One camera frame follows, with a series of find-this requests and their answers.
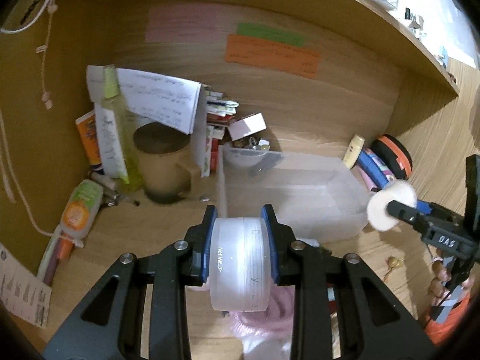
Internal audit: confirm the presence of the orange sticky note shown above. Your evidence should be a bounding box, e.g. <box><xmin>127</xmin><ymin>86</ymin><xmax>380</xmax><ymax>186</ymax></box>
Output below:
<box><xmin>224</xmin><ymin>34</ymin><xmax>320</xmax><ymax>78</ymax></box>

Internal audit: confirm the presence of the pink sticky note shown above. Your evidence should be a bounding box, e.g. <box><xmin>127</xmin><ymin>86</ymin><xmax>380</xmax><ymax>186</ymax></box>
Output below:
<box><xmin>145</xmin><ymin>2</ymin><xmax>224</xmax><ymax>43</ymax></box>

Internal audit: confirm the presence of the yellow-green spray bottle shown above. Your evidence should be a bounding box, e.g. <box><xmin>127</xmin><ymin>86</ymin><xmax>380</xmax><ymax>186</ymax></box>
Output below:
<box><xmin>101</xmin><ymin>65</ymin><xmax>143</xmax><ymax>193</ymax></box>

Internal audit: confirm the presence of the white receipt paper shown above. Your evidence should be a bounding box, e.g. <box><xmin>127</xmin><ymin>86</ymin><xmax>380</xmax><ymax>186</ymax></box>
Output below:
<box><xmin>0</xmin><ymin>244</ymin><xmax>51</xmax><ymax>329</ymax></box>

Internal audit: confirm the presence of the orange-label wipes pack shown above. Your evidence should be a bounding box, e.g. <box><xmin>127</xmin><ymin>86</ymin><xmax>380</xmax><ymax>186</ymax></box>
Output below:
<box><xmin>59</xmin><ymin>180</ymin><xmax>103</xmax><ymax>240</ymax></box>

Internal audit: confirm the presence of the small glass bowl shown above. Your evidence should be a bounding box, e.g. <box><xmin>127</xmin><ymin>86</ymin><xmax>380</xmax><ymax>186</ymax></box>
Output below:
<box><xmin>223</xmin><ymin>144</ymin><xmax>269</xmax><ymax>169</ymax></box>

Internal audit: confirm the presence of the brown ceramic mug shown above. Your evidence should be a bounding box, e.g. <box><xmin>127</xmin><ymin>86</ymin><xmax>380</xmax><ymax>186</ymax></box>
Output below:
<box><xmin>133</xmin><ymin>122</ymin><xmax>201</xmax><ymax>204</ymax></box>

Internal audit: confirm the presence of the stack of books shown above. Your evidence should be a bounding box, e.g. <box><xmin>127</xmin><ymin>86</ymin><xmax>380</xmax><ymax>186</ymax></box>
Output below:
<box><xmin>202</xmin><ymin>85</ymin><xmax>239</xmax><ymax>177</ymax></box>

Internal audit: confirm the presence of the green sticky note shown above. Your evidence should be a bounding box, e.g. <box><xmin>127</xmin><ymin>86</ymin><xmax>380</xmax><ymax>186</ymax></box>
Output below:
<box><xmin>236</xmin><ymin>23</ymin><xmax>305</xmax><ymax>47</ymax></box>

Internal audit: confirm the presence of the white handwritten paper sheet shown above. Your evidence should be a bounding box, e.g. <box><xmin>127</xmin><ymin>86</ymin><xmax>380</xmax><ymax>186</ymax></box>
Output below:
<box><xmin>85</xmin><ymin>64</ymin><xmax>203</xmax><ymax>135</ymax></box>

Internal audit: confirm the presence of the cream lotion bottle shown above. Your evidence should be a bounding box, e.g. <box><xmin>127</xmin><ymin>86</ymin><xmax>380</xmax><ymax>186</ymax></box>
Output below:
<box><xmin>343</xmin><ymin>134</ymin><xmax>365</xmax><ymax>169</ymax></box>

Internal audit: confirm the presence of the black orange round case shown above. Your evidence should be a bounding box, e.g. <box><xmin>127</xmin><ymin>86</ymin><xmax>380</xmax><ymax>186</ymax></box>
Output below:
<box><xmin>370</xmin><ymin>134</ymin><xmax>413</xmax><ymax>180</ymax></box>

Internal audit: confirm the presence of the right hand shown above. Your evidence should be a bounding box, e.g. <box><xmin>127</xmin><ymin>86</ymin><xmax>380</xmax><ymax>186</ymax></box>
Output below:
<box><xmin>428</xmin><ymin>258</ymin><xmax>475</xmax><ymax>306</ymax></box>

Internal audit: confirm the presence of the pink rope bundle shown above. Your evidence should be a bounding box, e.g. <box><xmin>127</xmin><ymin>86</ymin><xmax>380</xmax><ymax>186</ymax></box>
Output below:
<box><xmin>228</xmin><ymin>286</ymin><xmax>297</xmax><ymax>337</ymax></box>

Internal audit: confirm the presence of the orange book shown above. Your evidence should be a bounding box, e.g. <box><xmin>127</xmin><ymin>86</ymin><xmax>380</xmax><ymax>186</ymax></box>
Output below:
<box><xmin>75</xmin><ymin>110</ymin><xmax>103</xmax><ymax>172</ymax></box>

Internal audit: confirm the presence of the clear plastic storage bin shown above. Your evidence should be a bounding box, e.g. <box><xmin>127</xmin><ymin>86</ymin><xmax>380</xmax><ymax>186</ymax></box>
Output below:
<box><xmin>217</xmin><ymin>146</ymin><xmax>369</xmax><ymax>243</ymax></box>

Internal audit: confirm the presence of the blue patchwork pouch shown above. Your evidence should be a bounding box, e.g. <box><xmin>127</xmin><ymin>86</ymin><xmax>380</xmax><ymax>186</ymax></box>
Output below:
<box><xmin>356</xmin><ymin>149</ymin><xmax>396</xmax><ymax>189</ymax></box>

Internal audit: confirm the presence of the small white cardboard box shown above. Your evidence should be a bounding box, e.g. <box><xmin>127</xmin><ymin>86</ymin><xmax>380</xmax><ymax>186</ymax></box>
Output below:
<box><xmin>228</xmin><ymin>113</ymin><xmax>267</xmax><ymax>141</ymax></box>

